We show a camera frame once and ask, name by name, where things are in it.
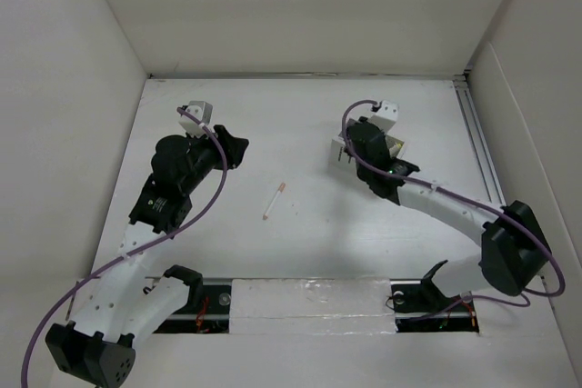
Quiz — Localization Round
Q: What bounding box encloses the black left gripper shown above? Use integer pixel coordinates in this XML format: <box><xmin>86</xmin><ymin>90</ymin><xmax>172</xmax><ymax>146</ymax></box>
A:
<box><xmin>180</xmin><ymin>124</ymin><xmax>247</xmax><ymax>194</ymax></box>

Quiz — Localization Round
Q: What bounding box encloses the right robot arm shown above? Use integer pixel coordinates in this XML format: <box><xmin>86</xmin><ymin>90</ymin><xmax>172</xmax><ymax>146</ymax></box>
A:
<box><xmin>342</xmin><ymin>117</ymin><xmax>554</xmax><ymax>313</ymax></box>

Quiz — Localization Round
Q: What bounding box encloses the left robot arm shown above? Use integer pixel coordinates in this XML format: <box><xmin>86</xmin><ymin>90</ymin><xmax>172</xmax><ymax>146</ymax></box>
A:
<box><xmin>45</xmin><ymin>124</ymin><xmax>249</xmax><ymax>387</ymax></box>

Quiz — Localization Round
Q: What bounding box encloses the white two-compartment pen holder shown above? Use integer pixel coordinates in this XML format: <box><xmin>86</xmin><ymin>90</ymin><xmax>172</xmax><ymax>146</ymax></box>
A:
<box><xmin>328</xmin><ymin>134</ymin><xmax>406</xmax><ymax>175</ymax></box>

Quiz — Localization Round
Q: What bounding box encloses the white marker with pink cap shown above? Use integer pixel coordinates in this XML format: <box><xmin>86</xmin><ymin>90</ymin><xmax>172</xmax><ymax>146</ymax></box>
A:
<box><xmin>262</xmin><ymin>182</ymin><xmax>286</xmax><ymax>221</ymax></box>

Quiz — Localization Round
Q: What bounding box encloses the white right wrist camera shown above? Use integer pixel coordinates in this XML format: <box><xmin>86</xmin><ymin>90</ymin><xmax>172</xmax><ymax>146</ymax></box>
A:
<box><xmin>368</xmin><ymin>100</ymin><xmax>399</xmax><ymax>133</ymax></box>

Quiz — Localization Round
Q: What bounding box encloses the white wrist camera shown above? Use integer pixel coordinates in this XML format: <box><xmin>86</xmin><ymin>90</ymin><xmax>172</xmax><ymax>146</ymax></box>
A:
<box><xmin>178</xmin><ymin>101</ymin><xmax>213</xmax><ymax>138</ymax></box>
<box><xmin>368</xmin><ymin>100</ymin><xmax>399</xmax><ymax>133</ymax></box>

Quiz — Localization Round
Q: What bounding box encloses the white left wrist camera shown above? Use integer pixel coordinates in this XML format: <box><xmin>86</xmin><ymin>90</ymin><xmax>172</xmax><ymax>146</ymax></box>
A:
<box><xmin>178</xmin><ymin>101</ymin><xmax>213</xmax><ymax>138</ymax></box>

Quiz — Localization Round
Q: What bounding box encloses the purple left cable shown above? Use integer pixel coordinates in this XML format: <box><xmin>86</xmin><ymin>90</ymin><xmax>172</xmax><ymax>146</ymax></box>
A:
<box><xmin>18</xmin><ymin>106</ymin><xmax>228</xmax><ymax>388</ymax></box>

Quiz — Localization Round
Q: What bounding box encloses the purple cable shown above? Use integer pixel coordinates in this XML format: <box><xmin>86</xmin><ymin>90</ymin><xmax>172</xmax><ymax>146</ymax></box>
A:
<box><xmin>18</xmin><ymin>106</ymin><xmax>228</xmax><ymax>388</ymax></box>
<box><xmin>340</xmin><ymin>99</ymin><xmax>565</xmax><ymax>319</ymax></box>

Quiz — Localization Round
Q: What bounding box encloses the aluminium rail right side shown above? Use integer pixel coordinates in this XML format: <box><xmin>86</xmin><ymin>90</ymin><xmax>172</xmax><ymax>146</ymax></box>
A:
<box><xmin>453</xmin><ymin>75</ymin><xmax>506</xmax><ymax>204</ymax></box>

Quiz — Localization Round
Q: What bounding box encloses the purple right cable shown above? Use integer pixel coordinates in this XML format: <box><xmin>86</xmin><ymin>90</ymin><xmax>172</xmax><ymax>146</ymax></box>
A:
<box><xmin>340</xmin><ymin>99</ymin><xmax>565</xmax><ymax>319</ymax></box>

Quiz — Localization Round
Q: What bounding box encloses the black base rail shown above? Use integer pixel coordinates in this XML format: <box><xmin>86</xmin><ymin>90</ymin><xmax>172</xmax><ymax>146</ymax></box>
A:
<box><xmin>158</xmin><ymin>280</ymin><xmax>479</xmax><ymax>334</ymax></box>

